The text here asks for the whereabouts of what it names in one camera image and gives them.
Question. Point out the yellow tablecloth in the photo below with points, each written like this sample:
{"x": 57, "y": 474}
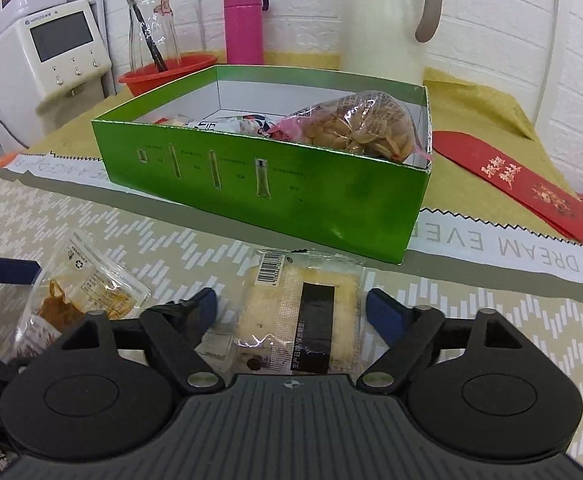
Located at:
{"x": 471, "y": 105}

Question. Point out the grey chevron patterned mat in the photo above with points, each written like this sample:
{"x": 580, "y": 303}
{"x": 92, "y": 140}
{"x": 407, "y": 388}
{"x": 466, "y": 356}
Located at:
{"x": 471, "y": 310}

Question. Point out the red plastic bowl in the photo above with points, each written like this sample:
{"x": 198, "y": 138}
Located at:
{"x": 141, "y": 82}

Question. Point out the cream thermos jug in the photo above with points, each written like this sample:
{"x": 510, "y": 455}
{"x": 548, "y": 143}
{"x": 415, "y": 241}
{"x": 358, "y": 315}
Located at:
{"x": 381, "y": 20}

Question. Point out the clear glass carafe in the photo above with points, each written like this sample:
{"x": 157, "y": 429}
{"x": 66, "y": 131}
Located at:
{"x": 165, "y": 25}

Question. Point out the clear packet of brown snack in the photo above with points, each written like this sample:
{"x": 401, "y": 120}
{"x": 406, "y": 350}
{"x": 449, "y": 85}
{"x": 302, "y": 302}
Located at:
{"x": 86, "y": 280}

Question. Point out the green cardboard box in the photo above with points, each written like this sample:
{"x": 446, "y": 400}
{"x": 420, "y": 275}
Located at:
{"x": 271, "y": 200}

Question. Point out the small clear wrapper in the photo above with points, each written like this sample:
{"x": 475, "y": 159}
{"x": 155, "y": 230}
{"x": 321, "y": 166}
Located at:
{"x": 216, "y": 347}

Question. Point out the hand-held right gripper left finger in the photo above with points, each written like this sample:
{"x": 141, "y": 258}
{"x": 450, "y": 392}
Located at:
{"x": 204, "y": 312}

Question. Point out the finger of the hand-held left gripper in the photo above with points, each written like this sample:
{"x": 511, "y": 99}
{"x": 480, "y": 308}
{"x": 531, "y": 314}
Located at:
{"x": 11, "y": 271}

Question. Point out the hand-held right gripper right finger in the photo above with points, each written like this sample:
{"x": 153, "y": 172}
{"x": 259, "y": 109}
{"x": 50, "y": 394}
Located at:
{"x": 385, "y": 315}

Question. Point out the white and red snack packet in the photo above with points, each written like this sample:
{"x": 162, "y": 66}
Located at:
{"x": 171, "y": 120}

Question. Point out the clear bag of broad beans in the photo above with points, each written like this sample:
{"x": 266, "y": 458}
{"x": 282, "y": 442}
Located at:
{"x": 366, "y": 130}

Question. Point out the black stirring stick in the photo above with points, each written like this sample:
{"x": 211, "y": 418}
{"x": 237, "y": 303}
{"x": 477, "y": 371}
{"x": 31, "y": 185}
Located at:
{"x": 146, "y": 35}

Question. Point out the white and blue snack packet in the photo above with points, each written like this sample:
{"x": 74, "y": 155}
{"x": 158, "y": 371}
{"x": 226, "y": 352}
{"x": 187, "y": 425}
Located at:
{"x": 231, "y": 124}

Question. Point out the red envelope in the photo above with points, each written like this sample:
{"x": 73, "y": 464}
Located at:
{"x": 471, "y": 160}

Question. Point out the white appliance with screen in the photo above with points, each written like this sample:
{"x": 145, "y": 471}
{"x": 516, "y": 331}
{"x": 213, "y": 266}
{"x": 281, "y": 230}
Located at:
{"x": 31, "y": 85}

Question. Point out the pink insulated bottle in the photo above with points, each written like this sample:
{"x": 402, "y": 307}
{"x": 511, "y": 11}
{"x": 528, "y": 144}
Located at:
{"x": 243, "y": 30}

